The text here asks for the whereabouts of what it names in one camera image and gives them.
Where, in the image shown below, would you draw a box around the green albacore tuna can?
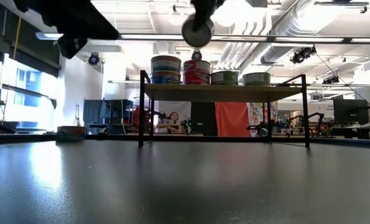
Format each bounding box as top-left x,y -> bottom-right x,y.
211,70 -> 239,86

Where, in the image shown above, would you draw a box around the gold-lidded albacore tuna can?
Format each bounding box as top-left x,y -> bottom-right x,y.
242,72 -> 272,87

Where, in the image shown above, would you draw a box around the wooden shelf with black legs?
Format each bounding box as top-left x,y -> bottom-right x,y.
138,70 -> 311,149

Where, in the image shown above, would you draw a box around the white ceiling pipes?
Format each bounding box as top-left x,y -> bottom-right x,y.
217,18 -> 268,71

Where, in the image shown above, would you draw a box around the black beam with light strips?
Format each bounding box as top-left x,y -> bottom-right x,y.
35,30 -> 370,44

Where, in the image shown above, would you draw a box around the white cloth backdrop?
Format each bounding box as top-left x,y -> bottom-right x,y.
158,101 -> 192,124

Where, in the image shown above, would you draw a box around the thin ceiling light strip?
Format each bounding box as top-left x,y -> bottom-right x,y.
107,80 -> 151,85

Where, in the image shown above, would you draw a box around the black panel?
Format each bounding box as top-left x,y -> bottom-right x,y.
190,101 -> 217,137

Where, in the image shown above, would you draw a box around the black ceiling spotlights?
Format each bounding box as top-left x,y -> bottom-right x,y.
290,45 -> 317,65

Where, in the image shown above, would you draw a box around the person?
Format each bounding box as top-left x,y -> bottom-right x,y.
168,111 -> 180,133

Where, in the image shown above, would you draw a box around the red cloth banner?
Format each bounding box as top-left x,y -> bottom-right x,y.
215,102 -> 252,138

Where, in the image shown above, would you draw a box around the colourful poster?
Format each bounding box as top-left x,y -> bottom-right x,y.
249,102 -> 272,127

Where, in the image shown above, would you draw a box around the ceiling track light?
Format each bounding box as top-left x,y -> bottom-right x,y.
314,1 -> 370,7

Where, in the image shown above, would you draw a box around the small black ceiling device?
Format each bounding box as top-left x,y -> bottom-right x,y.
321,75 -> 341,85

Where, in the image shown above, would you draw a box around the blue partition screen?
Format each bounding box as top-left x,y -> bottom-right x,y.
83,99 -> 135,134

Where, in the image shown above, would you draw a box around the black monitor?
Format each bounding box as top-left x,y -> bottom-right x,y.
333,98 -> 369,126

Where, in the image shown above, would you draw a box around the dark desk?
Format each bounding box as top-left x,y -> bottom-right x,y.
330,125 -> 370,140

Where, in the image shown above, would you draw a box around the silver ventilation duct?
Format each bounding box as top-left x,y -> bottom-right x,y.
261,0 -> 341,65

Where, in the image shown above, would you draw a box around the round black wall device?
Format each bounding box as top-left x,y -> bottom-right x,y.
88,52 -> 101,66

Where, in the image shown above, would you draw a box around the yellow hanging cord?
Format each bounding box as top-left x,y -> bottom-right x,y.
12,17 -> 23,60

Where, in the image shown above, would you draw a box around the black window rail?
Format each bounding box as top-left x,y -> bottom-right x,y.
0,77 -> 58,110

